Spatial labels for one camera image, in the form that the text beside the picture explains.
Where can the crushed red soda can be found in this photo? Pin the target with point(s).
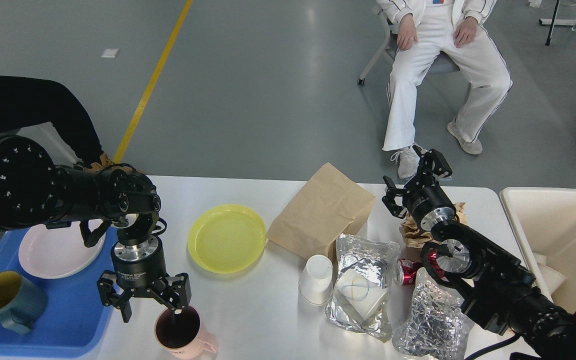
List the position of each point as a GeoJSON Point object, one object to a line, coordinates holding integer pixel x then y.
{"type": "Point", "coordinates": [405, 271]}

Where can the white wheeled chair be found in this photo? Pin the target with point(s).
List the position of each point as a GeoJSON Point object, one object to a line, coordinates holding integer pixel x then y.
{"type": "Point", "coordinates": [388, 48]}

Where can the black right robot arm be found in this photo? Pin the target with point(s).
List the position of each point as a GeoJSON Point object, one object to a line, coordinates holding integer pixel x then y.
{"type": "Point", "coordinates": [498, 292]}

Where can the teal mug yellow inside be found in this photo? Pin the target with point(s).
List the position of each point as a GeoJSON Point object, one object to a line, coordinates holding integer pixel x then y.
{"type": "Point", "coordinates": [21, 302]}

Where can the yellow round plastic plate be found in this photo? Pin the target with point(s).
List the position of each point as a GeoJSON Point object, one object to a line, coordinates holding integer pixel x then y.
{"type": "Point", "coordinates": [227, 238]}

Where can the person in white tracksuit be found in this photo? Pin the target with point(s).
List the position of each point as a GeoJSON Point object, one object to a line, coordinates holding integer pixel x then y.
{"type": "Point", "coordinates": [442, 34]}

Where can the crumpled silver foil bag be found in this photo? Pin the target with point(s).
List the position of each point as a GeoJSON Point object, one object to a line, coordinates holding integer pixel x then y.
{"type": "Point", "coordinates": [436, 325]}

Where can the person in black trousers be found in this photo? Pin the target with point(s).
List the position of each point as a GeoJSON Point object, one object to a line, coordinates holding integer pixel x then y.
{"type": "Point", "coordinates": [28, 101]}

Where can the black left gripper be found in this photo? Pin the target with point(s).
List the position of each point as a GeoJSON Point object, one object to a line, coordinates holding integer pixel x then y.
{"type": "Point", "coordinates": [140, 271]}

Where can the silver foil pouch with paper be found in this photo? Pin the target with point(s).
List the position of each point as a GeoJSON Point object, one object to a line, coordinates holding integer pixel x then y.
{"type": "Point", "coordinates": [363, 285]}

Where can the beige plastic bin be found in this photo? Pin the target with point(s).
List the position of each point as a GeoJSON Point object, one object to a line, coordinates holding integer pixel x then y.
{"type": "Point", "coordinates": [543, 220]}

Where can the brown paper bag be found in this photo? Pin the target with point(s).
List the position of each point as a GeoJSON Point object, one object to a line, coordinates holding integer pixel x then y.
{"type": "Point", "coordinates": [328, 205]}

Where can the white paper cup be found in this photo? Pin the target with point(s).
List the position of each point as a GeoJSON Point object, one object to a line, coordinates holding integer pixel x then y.
{"type": "Point", "coordinates": [315, 280]}

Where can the pink ribbed mug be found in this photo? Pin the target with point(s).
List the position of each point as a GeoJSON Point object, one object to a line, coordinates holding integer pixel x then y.
{"type": "Point", "coordinates": [184, 334]}

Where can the crumpled brown paper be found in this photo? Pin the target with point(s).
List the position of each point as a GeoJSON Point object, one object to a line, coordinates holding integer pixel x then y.
{"type": "Point", "coordinates": [415, 237]}

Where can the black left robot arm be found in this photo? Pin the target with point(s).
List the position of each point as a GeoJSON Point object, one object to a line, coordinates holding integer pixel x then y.
{"type": "Point", "coordinates": [34, 190]}

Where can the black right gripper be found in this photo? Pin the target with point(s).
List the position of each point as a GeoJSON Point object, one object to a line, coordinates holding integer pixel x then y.
{"type": "Point", "coordinates": [429, 204]}

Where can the blue plastic tray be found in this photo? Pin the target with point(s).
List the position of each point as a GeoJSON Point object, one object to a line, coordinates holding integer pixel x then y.
{"type": "Point", "coordinates": [74, 319]}

